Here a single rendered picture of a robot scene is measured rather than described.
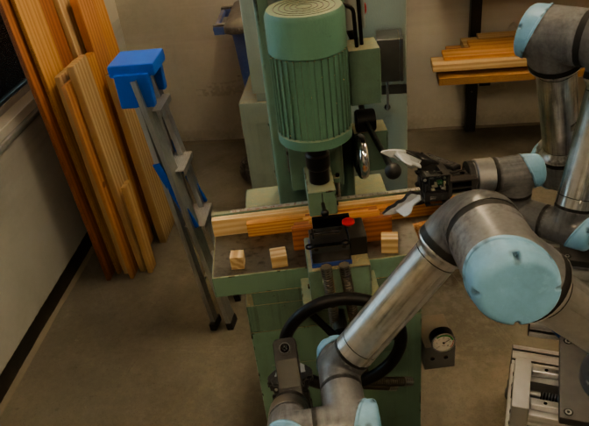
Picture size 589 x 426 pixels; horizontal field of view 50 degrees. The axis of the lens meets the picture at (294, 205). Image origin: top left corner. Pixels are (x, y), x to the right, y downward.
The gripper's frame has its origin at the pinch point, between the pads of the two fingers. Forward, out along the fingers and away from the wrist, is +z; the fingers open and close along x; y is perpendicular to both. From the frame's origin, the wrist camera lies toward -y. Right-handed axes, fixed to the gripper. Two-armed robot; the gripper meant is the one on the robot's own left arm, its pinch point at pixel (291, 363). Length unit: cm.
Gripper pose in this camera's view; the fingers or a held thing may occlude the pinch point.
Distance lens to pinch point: 140.1
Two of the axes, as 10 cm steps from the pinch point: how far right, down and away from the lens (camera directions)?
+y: 1.7, 9.8, 0.8
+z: 0.3, -0.9, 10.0
